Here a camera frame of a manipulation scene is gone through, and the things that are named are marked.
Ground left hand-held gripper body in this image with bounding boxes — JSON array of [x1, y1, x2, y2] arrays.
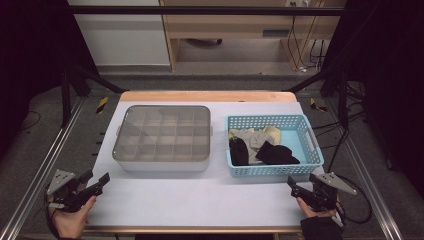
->
[[45, 168, 98, 214]]

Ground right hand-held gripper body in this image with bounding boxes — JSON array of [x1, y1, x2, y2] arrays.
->
[[298, 171, 358, 213]]

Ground blue plastic basket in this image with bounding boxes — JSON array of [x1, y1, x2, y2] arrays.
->
[[225, 114, 325, 178]]

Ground white compartment storage box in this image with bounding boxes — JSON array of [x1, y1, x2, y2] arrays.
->
[[112, 124, 214, 173]]

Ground translucent grey box lid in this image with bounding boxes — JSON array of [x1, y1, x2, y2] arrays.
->
[[112, 104, 212, 164]]

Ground person's right hand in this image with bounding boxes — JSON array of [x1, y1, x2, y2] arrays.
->
[[295, 196, 338, 219]]

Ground person's left hand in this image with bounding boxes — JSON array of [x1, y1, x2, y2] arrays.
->
[[49, 195, 98, 240]]

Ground yellow black tape strip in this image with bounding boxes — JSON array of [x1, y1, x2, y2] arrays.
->
[[95, 96, 110, 115], [309, 96, 329, 114]]

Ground black metal stand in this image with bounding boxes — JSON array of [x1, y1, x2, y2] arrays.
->
[[283, 63, 352, 131], [59, 62, 127, 130]]

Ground black curtain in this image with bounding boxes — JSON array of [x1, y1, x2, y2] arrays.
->
[[0, 0, 99, 161], [319, 0, 424, 201]]

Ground white cabinet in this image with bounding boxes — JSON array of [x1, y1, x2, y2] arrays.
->
[[67, 0, 171, 67]]

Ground wooden desk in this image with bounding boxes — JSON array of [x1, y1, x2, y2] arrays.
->
[[159, 0, 348, 72]]

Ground aluminium floor rail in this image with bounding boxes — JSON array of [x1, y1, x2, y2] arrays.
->
[[0, 95, 87, 240], [324, 96, 406, 240]]

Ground black floor cables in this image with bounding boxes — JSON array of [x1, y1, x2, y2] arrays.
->
[[312, 79, 368, 175]]

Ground right hand-held gripper black cable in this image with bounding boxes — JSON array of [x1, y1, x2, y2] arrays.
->
[[333, 174, 373, 225]]

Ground black hanging cables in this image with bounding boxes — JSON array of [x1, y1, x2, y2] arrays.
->
[[309, 38, 327, 68]]

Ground yellow cable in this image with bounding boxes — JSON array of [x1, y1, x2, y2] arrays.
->
[[286, 0, 322, 72]]

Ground black horizontal frame bar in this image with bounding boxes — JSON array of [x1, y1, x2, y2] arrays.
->
[[68, 5, 346, 17]]

